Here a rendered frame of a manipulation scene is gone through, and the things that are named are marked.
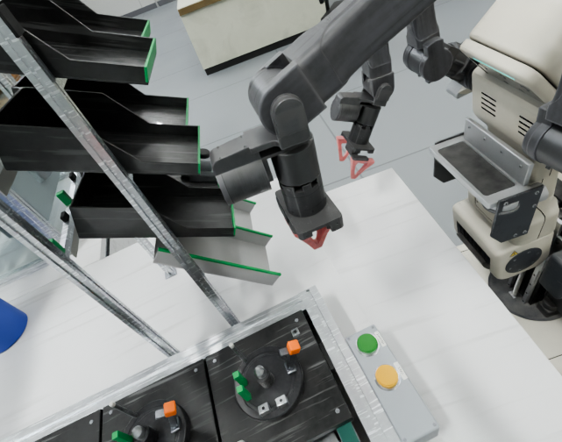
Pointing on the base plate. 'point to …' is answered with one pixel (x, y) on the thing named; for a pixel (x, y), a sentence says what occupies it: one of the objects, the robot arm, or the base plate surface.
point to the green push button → (367, 344)
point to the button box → (393, 407)
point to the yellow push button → (387, 376)
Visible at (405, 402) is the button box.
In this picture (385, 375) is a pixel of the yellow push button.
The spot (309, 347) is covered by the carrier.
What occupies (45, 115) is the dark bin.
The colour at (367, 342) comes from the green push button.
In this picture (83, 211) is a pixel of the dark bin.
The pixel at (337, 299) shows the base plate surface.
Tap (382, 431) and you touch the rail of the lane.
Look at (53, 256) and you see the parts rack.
